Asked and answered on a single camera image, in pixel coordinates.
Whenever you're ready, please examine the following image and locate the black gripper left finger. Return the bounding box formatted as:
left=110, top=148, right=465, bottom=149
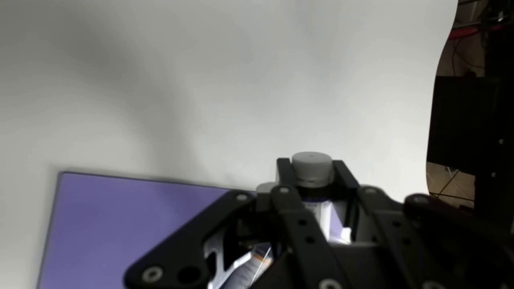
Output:
left=123, top=185, right=343, bottom=289

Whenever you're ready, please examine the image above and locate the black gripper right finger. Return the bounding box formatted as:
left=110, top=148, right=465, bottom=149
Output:
left=334, top=160, right=514, bottom=289

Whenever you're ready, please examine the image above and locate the small white bottle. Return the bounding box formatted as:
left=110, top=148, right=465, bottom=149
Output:
left=292, top=151, right=351, bottom=244

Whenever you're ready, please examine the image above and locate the purple mat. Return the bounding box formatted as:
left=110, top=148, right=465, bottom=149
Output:
left=37, top=172, right=225, bottom=289

